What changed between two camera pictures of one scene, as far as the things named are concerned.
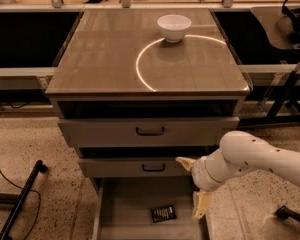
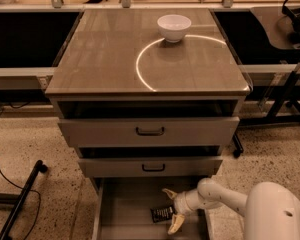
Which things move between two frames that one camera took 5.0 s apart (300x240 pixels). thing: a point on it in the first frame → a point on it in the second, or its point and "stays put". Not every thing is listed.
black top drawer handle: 150,133 stays put
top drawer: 146,123 stays put
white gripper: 200,174 → 181,203
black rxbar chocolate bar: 163,213 stays put
